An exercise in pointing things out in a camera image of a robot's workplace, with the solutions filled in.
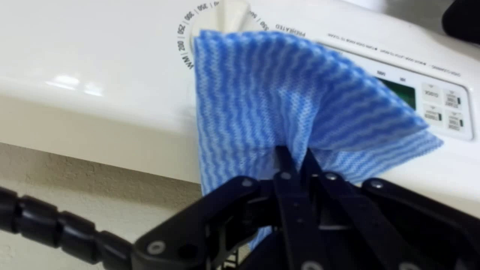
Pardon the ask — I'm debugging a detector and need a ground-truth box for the black corrugated cable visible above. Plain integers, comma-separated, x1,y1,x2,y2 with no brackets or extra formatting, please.
0,185,139,270

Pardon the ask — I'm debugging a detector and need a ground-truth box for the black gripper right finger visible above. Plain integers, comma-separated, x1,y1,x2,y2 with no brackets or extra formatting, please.
298,149,480,270

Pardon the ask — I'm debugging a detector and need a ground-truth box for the white gas stove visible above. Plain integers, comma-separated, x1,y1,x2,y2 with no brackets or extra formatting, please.
0,0,480,216

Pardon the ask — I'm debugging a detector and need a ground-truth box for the white oven dial knob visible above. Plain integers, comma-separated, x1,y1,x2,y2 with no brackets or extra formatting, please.
208,0,252,32

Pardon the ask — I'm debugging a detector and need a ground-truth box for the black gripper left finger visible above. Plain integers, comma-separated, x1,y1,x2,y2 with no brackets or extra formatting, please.
132,144,307,270

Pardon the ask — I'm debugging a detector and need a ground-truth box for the blue striped cleaning towel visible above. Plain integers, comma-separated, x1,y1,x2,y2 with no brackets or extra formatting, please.
192,29,445,252

